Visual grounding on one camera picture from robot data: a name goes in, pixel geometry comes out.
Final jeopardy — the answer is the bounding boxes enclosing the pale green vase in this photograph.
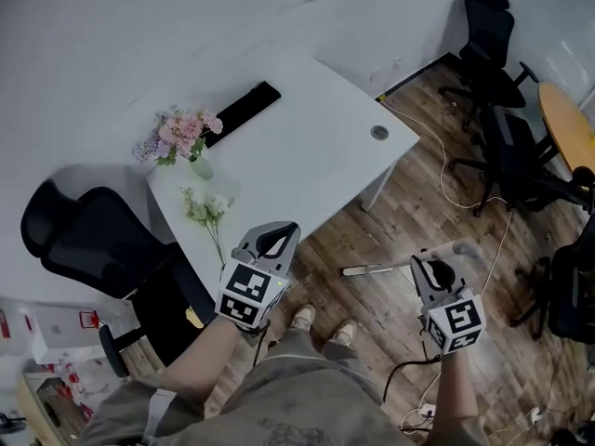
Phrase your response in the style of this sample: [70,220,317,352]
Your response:
[187,152,216,182]

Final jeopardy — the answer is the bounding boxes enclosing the black baseboard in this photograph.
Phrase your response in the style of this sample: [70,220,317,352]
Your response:
[377,50,456,102]

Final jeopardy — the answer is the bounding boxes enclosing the round wooden table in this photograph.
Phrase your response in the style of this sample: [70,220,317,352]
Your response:
[537,81,595,186]

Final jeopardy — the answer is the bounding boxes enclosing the frosted glass partition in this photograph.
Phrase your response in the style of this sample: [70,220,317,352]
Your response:
[503,0,595,125]

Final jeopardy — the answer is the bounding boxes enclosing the black device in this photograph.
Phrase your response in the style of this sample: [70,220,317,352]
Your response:
[571,165,595,190]

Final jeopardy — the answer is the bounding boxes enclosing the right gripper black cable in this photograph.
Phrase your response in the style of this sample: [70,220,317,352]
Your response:
[382,326,443,434]

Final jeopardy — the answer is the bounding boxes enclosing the person's shoe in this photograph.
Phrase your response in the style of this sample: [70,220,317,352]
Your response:
[289,304,318,332]
[326,319,359,348]

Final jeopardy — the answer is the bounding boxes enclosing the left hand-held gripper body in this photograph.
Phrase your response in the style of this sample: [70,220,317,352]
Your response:
[214,247,292,333]

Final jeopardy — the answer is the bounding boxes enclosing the white floor cable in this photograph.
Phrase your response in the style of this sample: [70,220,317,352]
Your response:
[379,99,513,432]

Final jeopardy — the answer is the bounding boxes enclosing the person's grey trousers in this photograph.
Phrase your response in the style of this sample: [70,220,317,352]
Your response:
[258,326,388,409]

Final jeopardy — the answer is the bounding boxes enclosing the person's left shoe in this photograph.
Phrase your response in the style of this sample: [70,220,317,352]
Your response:
[289,304,318,332]

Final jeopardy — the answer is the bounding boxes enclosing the person's left forearm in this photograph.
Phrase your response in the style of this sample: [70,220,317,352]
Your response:
[159,315,253,418]

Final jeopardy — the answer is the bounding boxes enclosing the person's grey shirt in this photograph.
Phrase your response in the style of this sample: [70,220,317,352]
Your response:
[77,354,495,446]

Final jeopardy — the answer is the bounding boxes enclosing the white flower sprig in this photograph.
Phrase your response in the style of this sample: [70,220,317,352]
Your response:
[179,185,236,269]

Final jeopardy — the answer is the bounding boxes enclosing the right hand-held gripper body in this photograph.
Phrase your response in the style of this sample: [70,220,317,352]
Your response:
[419,284,487,357]

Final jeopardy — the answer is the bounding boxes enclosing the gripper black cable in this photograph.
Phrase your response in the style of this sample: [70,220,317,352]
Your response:
[382,326,443,434]
[240,317,274,367]

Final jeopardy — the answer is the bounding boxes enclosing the pile of white red-print cartons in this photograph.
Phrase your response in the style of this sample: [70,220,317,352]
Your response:
[0,295,141,432]

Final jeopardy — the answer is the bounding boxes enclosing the person's right shoe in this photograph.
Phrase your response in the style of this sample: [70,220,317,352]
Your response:
[326,319,359,348]

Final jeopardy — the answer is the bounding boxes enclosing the white desk leg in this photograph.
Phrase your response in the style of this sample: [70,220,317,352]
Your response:
[361,160,400,213]

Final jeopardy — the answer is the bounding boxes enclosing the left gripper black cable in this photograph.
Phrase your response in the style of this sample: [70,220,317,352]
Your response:
[240,317,274,367]

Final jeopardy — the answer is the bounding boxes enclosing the pink flower bouquet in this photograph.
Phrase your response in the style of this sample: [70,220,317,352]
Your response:
[131,106,225,167]

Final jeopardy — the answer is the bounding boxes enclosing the person's right forearm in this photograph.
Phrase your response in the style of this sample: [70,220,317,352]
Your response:
[424,348,481,437]

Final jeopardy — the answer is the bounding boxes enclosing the black mesh office chair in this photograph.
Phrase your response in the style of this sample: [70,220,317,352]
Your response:
[20,178,218,379]
[509,211,595,344]
[447,104,595,218]
[438,0,541,133]

